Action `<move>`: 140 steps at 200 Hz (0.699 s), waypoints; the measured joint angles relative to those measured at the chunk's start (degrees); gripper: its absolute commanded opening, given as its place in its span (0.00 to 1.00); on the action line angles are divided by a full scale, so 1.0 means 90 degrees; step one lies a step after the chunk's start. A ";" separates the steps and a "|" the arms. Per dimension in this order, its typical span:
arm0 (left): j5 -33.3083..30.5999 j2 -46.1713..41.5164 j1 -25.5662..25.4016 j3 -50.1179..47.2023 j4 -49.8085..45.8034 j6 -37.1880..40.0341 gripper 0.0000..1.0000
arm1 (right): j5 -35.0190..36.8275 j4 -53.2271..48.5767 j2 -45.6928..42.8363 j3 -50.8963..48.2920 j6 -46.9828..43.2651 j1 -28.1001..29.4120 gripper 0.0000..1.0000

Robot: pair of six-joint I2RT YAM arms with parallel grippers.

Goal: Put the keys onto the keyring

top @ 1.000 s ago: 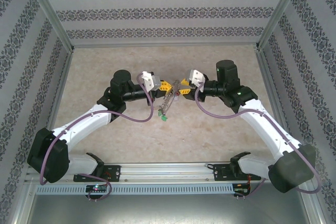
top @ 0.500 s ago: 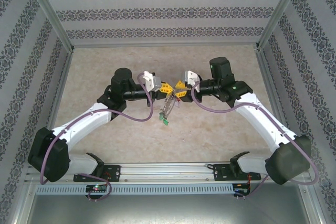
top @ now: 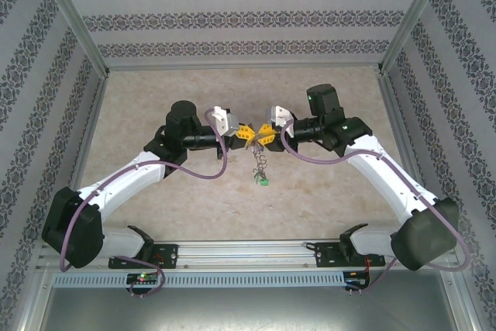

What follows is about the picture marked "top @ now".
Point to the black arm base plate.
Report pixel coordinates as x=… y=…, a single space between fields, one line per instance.
x=323 y=255
x=170 y=255

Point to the large grey metal keyring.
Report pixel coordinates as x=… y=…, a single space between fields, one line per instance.
x=257 y=149

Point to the aluminium frame rail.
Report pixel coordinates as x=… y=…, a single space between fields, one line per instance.
x=399 y=133
x=244 y=66
x=461 y=304
x=87 y=133
x=33 y=300

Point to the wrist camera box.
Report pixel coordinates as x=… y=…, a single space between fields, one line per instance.
x=222 y=119
x=279 y=114

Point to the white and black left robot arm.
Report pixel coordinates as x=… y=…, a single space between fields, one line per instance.
x=128 y=174

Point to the aluminium frame post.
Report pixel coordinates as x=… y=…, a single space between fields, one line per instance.
x=75 y=17
x=414 y=17

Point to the wide aluminium base rail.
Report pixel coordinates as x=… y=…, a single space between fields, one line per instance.
x=248 y=255

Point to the green plastic key tag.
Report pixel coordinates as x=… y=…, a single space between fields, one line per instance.
x=264 y=182

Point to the small controller circuit board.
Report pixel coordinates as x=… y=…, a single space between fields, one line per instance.
x=143 y=278
x=354 y=280

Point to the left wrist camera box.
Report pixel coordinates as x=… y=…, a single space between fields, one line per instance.
x=222 y=119

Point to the grey sheet metal panel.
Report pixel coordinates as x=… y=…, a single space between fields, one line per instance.
x=248 y=311

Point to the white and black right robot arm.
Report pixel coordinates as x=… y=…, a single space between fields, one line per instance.
x=387 y=176

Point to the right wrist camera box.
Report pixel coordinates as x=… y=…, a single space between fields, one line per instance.
x=279 y=114

